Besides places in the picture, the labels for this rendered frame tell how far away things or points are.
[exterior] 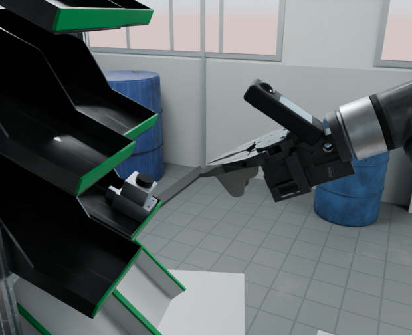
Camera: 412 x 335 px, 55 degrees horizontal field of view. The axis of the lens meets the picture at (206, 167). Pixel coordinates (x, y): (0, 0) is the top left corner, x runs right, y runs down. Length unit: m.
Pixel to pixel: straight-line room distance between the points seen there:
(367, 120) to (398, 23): 2.91
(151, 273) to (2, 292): 0.36
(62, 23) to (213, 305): 0.78
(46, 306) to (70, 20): 0.41
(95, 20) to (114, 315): 0.46
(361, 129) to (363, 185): 2.58
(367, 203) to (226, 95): 1.59
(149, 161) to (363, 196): 1.86
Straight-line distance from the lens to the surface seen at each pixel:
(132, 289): 0.78
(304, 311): 2.36
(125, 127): 0.62
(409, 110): 0.52
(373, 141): 0.52
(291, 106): 0.54
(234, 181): 0.57
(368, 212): 3.23
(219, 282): 1.09
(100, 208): 0.68
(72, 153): 0.49
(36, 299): 0.65
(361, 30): 3.45
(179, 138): 4.14
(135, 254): 0.57
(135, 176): 0.68
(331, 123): 0.53
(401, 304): 2.58
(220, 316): 0.99
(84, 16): 0.42
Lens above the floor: 1.53
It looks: 22 degrees down
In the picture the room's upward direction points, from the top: straight up
